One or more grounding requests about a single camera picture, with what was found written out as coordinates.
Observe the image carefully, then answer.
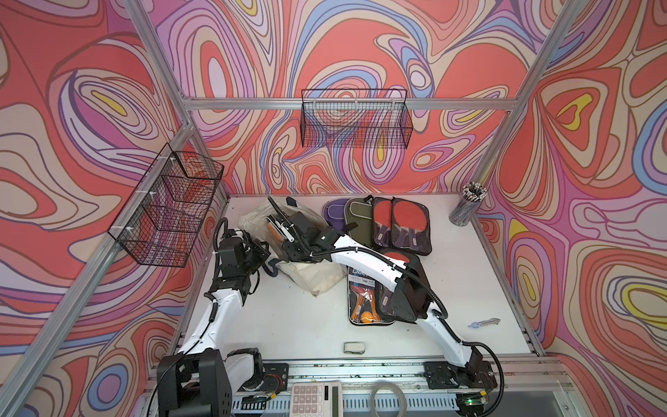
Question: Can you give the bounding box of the black wire basket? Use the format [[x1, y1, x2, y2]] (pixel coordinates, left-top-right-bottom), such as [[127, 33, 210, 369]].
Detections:
[[300, 87, 413, 149], [108, 144, 224, 268]]

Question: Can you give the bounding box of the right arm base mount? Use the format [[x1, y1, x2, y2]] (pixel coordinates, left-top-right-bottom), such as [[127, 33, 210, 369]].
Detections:
[[423, 361, 498, 391]]

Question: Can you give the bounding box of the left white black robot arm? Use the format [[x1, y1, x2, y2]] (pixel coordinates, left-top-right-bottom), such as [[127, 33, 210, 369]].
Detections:
[[154, 229, 269, 416]]

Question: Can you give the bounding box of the white pink calculator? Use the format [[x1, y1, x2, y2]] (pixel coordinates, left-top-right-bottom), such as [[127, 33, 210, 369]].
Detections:
[[289, 382, 344, 417]]

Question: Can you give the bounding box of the back black wire basket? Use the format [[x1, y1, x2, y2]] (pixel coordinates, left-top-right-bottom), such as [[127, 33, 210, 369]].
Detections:
[[300, 87, 413, 149]]

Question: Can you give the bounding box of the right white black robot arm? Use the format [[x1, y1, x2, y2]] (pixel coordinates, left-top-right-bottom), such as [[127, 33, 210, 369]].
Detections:
[[267, 197, 505, 390]]

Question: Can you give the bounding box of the clear red paddle case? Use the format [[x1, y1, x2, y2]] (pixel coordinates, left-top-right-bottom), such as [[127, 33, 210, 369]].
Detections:
[[373, 197, 393, 248], [391, 198, 433, 255]]

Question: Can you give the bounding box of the metal mesh pencil cup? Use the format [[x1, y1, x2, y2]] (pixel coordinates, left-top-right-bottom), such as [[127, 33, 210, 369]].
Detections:
[[449, 182, 488, 227]]

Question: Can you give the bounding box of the aluminium front rail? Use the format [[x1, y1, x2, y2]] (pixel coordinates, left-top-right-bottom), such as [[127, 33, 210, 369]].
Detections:
[[234, 355, 574, 395]]

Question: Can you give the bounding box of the grey tape roll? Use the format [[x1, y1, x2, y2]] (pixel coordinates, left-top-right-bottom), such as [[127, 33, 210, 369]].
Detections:
[[368, 381, 408, 417]]

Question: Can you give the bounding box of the clear case with orange balls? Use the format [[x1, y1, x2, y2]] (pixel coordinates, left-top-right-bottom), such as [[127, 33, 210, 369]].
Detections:
[[347, 267, 396, 327]]

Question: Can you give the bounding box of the white eraser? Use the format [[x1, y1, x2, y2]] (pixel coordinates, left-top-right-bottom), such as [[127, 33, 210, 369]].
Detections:
[[343, 342, 366, 355]]

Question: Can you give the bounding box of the purple paddle case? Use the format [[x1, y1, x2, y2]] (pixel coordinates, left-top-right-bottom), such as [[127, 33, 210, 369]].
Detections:
[[322, 198, 349, 232]]

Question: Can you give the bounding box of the olive green paddle case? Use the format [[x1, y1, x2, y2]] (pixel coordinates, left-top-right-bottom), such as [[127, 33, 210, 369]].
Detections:
[[344, 196, 373, 247]]

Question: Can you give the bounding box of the small blue utility knife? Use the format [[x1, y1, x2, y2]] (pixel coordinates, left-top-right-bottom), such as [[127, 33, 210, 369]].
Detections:
[[468, 317, 501, 329]]

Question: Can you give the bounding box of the beige canvas tote bag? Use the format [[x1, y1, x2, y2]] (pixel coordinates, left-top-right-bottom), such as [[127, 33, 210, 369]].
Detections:
[[237, 201, 347, 297]]

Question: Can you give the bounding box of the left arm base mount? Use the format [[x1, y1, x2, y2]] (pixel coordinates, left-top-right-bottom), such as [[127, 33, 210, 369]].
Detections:
[[238, 362, 289, 394]]

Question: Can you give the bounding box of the left black wire basket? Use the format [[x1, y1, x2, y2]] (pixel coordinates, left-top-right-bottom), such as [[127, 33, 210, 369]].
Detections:
[[108, 144, 224, 268]]

